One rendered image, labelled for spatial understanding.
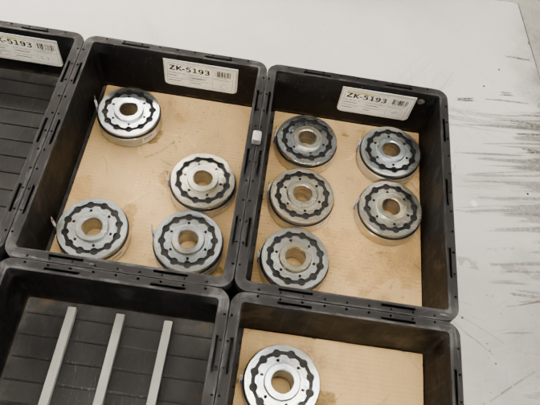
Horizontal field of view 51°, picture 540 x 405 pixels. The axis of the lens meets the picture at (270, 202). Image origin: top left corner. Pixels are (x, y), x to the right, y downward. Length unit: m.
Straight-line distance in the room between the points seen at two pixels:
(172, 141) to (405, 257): 0.43
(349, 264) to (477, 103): 0.59
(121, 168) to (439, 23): 0.86
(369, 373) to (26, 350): 0.47
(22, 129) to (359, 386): 0.67
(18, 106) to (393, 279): 0.68
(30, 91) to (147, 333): 0.49
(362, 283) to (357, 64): 0.59
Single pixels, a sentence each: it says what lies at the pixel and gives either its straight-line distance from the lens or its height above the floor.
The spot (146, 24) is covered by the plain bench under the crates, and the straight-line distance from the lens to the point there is 1.36.
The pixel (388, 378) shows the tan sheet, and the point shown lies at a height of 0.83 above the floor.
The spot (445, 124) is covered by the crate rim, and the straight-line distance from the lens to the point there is 0.96.
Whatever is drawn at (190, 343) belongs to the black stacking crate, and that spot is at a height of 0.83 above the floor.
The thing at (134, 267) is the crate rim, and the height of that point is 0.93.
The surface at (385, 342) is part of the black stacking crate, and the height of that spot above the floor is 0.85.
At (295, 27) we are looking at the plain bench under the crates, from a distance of 1.37.
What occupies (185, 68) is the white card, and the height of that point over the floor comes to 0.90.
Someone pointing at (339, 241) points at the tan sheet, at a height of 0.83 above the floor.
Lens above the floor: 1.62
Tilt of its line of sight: 60 degrees down
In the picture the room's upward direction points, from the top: 11 degrees clockwise
